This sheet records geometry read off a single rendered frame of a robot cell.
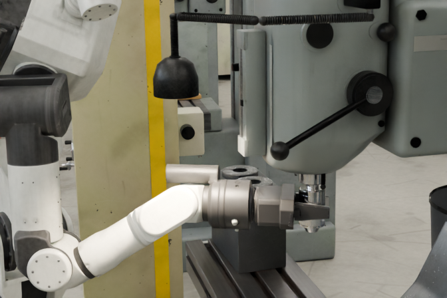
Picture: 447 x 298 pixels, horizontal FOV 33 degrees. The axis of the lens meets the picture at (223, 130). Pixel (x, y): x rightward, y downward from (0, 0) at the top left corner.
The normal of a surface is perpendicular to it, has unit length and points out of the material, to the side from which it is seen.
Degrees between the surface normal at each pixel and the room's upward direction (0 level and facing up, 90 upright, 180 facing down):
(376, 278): 0
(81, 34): 58
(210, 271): 0
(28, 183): 85
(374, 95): 90
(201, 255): 0
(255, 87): 90
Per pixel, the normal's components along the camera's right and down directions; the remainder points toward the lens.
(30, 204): 0.00, 0.14
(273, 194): 0.00, -0.97
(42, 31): 0.47, -0.36
